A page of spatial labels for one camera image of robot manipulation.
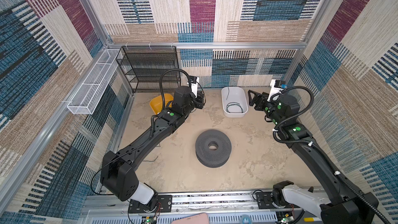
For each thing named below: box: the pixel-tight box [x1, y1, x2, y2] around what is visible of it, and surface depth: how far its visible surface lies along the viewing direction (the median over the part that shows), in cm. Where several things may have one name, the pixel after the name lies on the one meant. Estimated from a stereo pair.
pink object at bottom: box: [171, 212, 209, 224], surface depth 69 cm
